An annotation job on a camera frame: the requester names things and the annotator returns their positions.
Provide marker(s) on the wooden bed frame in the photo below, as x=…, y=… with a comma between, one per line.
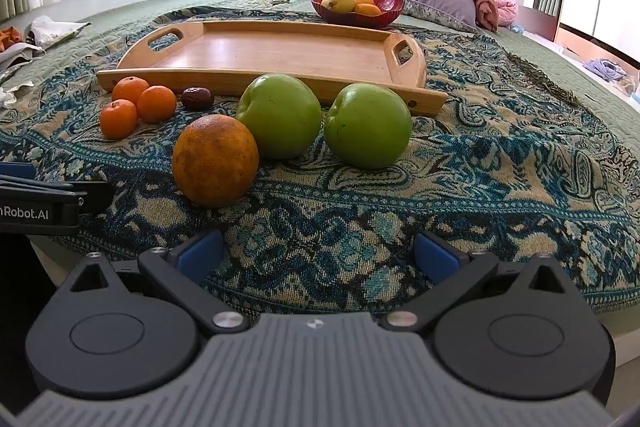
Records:
x=542, y=24

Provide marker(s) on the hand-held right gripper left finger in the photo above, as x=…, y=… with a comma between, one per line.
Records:
x=200, y=253

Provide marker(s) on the large speckled orange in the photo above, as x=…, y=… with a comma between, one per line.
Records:
x=215, y=162

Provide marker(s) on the wooden serving tray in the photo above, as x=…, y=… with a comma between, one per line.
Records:
x=280, y=52

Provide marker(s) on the small tangerine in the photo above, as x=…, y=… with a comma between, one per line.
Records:
x=118, y=120
x=129, y=89
x=157, y=104

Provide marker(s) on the blue paisley patterned blanket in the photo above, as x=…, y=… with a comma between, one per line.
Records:
x=500, y=157

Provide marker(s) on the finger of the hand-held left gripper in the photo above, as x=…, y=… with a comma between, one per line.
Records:
x=60, y=189

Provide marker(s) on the green quilted bedspread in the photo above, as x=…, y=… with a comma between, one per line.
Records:
x=100, y=27

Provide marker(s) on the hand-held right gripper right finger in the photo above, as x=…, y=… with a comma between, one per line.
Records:
x=437, y=257

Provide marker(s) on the yellow mango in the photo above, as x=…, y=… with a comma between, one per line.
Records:
x=337, y=1

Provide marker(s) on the red scalloped bowl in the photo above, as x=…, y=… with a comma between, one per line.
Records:
x=357, y=21

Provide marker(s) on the dark brown date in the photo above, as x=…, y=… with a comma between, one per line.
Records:
x=197, y=99

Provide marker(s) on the orange cloth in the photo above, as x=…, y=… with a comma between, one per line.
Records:
x=9, y=38

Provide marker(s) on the pale blue cloth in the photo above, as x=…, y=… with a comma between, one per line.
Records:
x=605, y=69

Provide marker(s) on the light pink cloth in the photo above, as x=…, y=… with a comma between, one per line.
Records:
x=506, y=12

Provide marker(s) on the green apple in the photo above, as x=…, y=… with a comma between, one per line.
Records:
x=367, y=127
x=277, y=117

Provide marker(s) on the crumpled grey paper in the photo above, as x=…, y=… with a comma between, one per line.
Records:
x=17, y=59

